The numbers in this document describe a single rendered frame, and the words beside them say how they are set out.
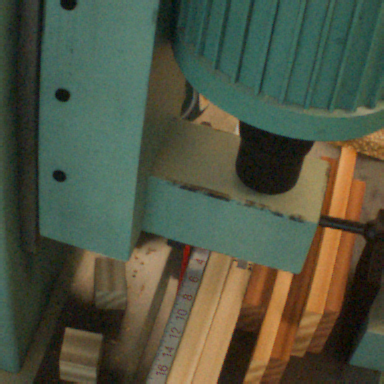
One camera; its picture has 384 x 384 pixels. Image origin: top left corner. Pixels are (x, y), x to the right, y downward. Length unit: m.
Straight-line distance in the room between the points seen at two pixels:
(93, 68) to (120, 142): 0.07
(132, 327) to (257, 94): 0.44
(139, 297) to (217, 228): 0.25
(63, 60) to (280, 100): 0.15
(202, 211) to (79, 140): 0.13
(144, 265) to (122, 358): 0.12
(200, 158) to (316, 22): 0.25
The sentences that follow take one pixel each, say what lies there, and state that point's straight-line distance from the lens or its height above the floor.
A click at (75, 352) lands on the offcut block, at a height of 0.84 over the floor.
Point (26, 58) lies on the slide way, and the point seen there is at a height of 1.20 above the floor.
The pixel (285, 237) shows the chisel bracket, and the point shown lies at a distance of 0.73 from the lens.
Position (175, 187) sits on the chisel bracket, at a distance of 0.72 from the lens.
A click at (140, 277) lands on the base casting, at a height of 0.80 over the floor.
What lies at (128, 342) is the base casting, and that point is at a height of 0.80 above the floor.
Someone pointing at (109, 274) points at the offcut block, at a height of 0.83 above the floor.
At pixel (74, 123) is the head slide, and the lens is 0.65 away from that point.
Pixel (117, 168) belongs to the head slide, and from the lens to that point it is 0.67.
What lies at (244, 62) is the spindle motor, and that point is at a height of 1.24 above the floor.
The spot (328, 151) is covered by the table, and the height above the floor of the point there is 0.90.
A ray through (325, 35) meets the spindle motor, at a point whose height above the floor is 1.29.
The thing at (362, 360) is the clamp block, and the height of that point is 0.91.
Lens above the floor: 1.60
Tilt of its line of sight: 49 degrees down
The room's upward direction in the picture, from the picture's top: 10 degrees clockwise
